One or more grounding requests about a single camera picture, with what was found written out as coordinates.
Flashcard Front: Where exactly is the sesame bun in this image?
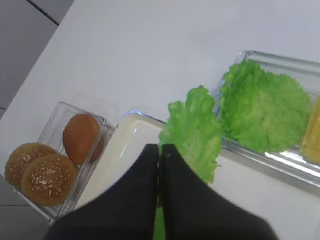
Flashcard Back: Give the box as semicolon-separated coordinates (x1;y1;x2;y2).
5;143;57;190
21;154;79;207

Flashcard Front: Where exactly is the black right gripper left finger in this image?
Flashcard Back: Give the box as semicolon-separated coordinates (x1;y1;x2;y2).
45;144;159;240

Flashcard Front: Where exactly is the yellow cheese slice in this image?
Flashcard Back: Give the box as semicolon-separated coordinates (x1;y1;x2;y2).
300;97;320;165

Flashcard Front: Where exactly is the white serving tray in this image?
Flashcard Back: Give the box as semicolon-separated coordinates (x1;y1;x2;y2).
75;111;165;210

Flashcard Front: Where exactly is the green lettuce leaf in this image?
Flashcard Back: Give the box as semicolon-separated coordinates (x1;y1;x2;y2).
153;85;224;240
220;60;312;153

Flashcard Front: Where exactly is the smooth brown bun bottom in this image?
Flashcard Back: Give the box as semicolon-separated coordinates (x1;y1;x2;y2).
63;114;105;165

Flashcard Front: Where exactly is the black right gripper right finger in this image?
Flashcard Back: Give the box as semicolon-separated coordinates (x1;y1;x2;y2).
160;144;278;240

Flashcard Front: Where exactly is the sesame bun top right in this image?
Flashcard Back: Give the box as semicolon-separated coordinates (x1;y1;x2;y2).
21;154;79;207

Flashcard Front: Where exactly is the clear plastic bun container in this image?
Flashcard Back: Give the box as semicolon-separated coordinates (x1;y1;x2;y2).
14;102;116;225

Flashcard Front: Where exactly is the sesame bun top left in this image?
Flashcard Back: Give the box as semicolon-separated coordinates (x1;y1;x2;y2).
5;143;57;190

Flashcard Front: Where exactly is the green lettuce leaf in container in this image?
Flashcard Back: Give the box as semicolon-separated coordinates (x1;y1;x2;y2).
220;60;312;153

